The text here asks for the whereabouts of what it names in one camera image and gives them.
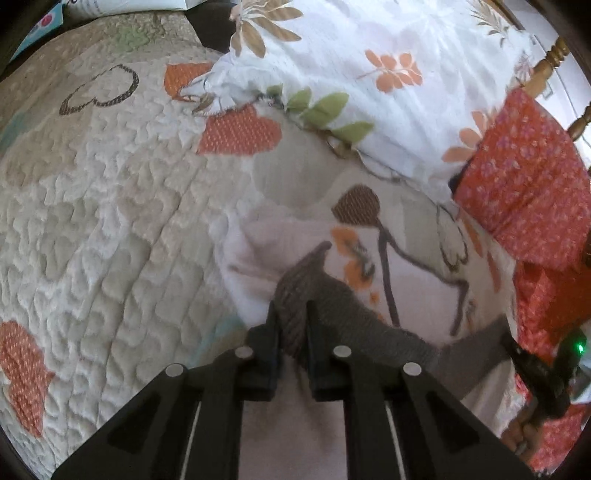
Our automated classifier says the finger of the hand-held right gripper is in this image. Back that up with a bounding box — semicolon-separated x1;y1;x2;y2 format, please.
501;330;571;420

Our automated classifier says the red floral cloth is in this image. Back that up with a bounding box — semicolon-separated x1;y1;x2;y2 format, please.
512;257;591;474

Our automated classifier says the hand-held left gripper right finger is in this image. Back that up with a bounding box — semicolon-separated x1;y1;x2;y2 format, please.
305;301;536;480

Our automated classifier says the quilted heart-pattern bedspread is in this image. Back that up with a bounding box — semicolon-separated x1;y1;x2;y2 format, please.
0;10;522;480

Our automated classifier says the white bag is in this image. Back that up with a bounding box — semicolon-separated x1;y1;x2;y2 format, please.
64;0;234;20

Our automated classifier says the red floral pillow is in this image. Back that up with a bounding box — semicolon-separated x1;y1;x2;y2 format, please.
451;88;591;273

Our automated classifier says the person's right hand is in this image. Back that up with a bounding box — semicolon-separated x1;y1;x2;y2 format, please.
501;400;544;464

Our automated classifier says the white floral pillow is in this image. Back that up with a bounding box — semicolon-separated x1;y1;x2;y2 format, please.
177;0;544;200

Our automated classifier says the light blue box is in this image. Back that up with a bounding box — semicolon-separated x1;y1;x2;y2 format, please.
10;0;66;62

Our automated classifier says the wooden bed headboard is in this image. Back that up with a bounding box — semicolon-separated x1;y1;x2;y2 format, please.
521;36;591;145

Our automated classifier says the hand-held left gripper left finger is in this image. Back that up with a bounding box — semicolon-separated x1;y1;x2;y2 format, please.
52;301;283;480

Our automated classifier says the white printed grey-trimmed small garment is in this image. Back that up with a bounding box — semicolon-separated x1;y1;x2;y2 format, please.
221;217;519;480

